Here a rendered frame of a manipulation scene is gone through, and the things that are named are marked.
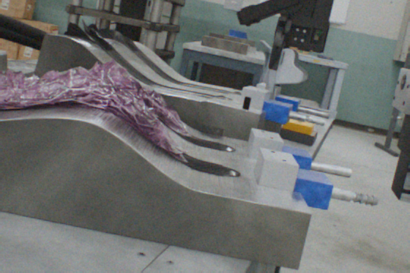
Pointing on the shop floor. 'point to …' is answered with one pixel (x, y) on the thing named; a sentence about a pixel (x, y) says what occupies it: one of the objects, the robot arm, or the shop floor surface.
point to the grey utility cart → (326, 79)
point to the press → (135, 3)
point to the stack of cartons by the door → (9, 2)
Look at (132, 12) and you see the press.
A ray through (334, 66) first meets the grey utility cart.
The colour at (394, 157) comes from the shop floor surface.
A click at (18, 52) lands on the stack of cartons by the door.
